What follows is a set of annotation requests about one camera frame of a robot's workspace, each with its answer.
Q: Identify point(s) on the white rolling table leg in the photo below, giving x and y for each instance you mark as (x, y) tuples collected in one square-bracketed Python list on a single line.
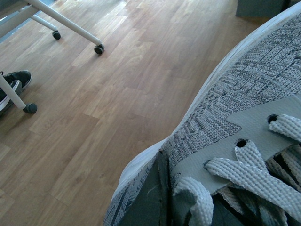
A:
[(16, 14), (99, 47)]

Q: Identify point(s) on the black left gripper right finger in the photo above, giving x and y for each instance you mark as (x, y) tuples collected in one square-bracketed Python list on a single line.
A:
[(261, 193)]

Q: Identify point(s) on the grey knit sneaker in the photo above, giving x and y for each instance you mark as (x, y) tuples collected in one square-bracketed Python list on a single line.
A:
[(253, 97)]

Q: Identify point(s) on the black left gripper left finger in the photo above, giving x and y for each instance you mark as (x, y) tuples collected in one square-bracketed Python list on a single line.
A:
[(152, 205)]

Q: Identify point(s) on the black canvas shoe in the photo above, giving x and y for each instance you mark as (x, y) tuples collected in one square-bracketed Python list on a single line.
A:
[(18, 81)]

